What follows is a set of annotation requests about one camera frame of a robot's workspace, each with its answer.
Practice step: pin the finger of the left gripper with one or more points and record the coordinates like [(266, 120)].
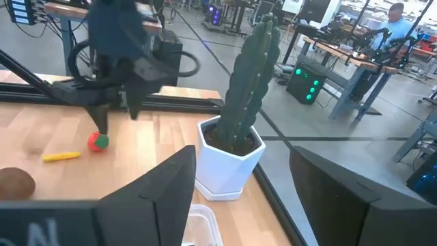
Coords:
[(100, 118), (136, 99)]

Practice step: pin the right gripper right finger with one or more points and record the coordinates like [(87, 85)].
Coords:
[(327, 205)]

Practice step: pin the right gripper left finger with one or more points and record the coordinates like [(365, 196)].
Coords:
[(153, 212)]

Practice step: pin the red tomato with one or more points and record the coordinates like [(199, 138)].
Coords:
[(95, 143)]

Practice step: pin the brown kiwi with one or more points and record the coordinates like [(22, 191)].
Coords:
[(15, 184)]

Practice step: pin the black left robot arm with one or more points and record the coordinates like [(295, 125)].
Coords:
[(116, 30)]

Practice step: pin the clear plastic tupperware container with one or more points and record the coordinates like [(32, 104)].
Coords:
[(201, 225)]

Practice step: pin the black control box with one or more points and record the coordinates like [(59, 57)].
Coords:
[(169, 44)]

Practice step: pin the white hexagonal plant pot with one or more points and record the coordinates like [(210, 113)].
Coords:
[(225, 171)]

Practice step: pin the wooden table blue legs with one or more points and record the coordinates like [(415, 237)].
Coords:
[(68, 12), (345, 56)]

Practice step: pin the computer with purple lights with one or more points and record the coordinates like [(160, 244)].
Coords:
[(214, 14)]

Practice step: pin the computer with blue lights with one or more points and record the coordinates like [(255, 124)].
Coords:
[(423, 182)]

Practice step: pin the tall green cactus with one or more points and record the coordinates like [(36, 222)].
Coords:
[(249, 85)]

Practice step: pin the computer with green lights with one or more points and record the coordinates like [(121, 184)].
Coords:
[(305, 83)]

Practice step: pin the person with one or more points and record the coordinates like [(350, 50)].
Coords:
[(396, 27)]

